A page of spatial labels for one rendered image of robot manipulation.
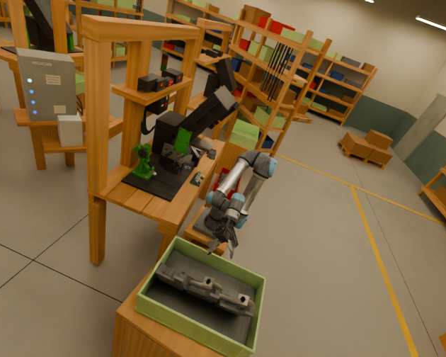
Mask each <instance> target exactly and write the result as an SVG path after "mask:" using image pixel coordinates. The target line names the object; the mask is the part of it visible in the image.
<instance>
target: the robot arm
mask: <svg viewBox="0 0 446 357"><path fill-rule="evenodd" d="M277 164H278V162H277V161H276V160H275V159H273V158H272V157H269V156H268V155H266V154H264V153H262V152H260V151H258V150H255V149H252V150H249V151H246V152H244V153H242V154H241V155H240V156H239V157H238V158H237V159H236V163H235V165H234V166H233V167H232V169H231V170H230V172H229V173H228V174H227V175H226V177H225V178H224V180H223V181H222V182H221V183H220V185H219V186H218V187H217V189H216V191H215V192H214V191H210V192H209V193H208V194H207V197H206V199H205V200H206V202H208V203H209V204H210V205H212V208H211V210H210V213H209V214H208V215H207V216H206V217H205V220H204V224H205V226H206V228H208V229H209V230H212V231H213V233H212V234H213V235H214V236H216V239H215V240H214V241H209V242H208V243H207V245H208V247H209V250H208V252H207V255H210V254H211V253H212V252H213V251H214V250H215V249H216V248H217V247H218V246H219V245H220V242H221V240H222V243H224V242H226V243H227V246H228V248H229V251H230V258H231V259H232V258H233V255H234V252H235V248H236V247H237V246H238V245H239V244H238V241H237V238H236V233H235V231H234V227H235V228H237V229H241V228H242V226H243V225H244V223H245V222H246V221H247V219H249V216H248V214H249V212H248V209H249V208H250V207H251V204H252V202H253V201H254V199H255V197H256V195H257V194H258V192H259V190H260V188H261V186H262V185H263V182H264V181H265V180H268V179H269V177H270V178H272V176H273V174H274V172H275V169H276V166H277ZM250 166H251V167H252V168H253V175H252V177H251V180H250V181H249V183H248V185H247V187H246V189H245V191H244V193H243V194H240V193H234V194H233V195H232V197H231V200H230V201H229V200H228V199H226V196H227V195H228V194H229V192H230V190H231V189H232V188H233V187H234V185H235V183H236V182H237V181H238V180H239V178H240V177H241V175H242V173H243V172H244V171H245V170H246V169H248V168H249V167H250ZM214 231H215V233H214Z"/></svg>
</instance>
